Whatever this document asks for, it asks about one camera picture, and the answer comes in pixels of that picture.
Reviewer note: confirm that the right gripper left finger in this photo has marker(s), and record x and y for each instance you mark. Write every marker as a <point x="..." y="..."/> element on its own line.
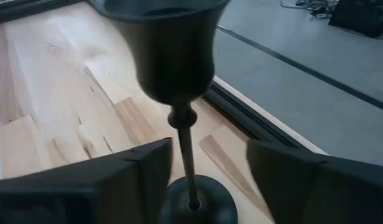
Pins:
<point x="85" y="193"/>

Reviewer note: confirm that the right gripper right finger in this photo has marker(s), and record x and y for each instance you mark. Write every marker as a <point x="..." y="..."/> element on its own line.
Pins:
<point x="319" y="193"/>

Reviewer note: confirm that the black flat case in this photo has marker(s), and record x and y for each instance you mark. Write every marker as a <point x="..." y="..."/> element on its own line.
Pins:
<point x="362" y="15"/>

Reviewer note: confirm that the black metal candlestick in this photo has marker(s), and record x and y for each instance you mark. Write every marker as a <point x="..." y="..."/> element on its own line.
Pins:
<point x="173" y="62"/>

